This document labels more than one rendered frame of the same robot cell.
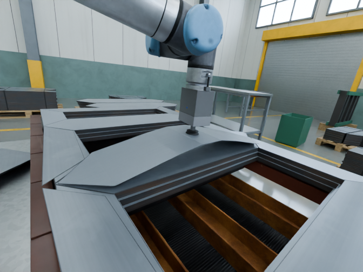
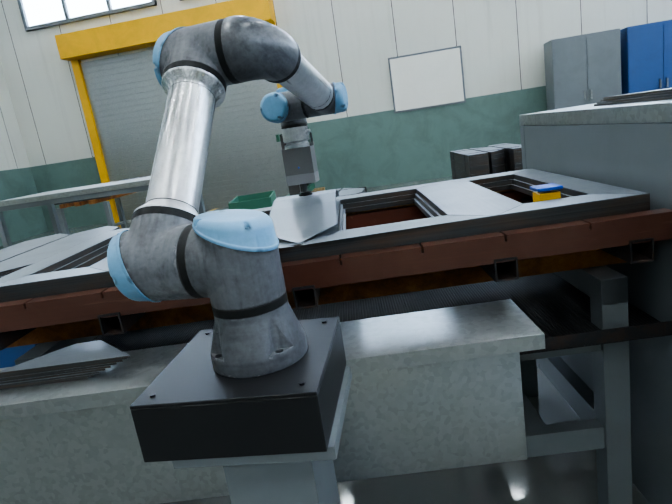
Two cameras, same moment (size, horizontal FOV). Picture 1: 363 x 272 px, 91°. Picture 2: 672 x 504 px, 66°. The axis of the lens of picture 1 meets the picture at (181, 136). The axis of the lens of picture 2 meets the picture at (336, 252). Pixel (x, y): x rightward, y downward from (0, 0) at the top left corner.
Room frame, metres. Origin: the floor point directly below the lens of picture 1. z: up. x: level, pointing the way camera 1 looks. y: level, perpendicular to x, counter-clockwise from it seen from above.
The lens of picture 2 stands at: (-0.53, 1.03, 1.10)
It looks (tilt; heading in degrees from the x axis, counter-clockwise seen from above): 13 degrees down; 313
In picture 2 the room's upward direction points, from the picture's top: 9 degrees counter-clockwise
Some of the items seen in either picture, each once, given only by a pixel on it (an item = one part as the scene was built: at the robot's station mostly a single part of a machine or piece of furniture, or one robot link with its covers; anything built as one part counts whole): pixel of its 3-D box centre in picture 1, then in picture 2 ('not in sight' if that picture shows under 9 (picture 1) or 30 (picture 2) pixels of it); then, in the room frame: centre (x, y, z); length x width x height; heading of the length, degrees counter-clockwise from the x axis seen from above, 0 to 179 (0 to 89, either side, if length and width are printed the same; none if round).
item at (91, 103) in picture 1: (132, 106); (31, 258); (1.49, 0.43, 0.82); 0.80 x 0.40 x 0.06; 130
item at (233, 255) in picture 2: not in sight; (236, 254); (0.10, 0.57, 0.94); 0.13 x 0.12 x 0.14; 27
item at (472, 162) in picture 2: not in sight; (490, 177); (2.12, -4.54, 0.32); 1.20 x 0.80 x 0.65; 130
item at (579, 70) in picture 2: not in sight; (583, 100); (2.14, -8.13, 0.97); 1.00 x 0.49 x 1.95; 34
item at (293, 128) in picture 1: (292, 129); (255, 224); (3.64, -2.29, 0.29); 0.61 x 0.46 x 0.57; 134
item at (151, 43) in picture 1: (171, 40); (285, 106); (0.49, 0.05, 1.18); 0.11 x 0.11 x 0.08; 27
